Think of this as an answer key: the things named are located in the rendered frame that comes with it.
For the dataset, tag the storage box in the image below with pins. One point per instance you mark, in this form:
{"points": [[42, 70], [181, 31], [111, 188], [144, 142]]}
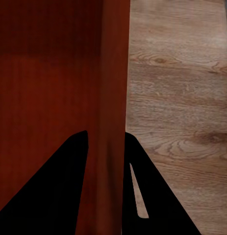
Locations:
{"points": [[63, 70]]}

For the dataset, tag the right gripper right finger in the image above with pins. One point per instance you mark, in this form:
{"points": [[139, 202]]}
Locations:
{"points": [[166, 215]]}

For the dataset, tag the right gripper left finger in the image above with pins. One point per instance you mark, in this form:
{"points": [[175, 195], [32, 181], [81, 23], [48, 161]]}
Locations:
{"points": [[48, 204]]}

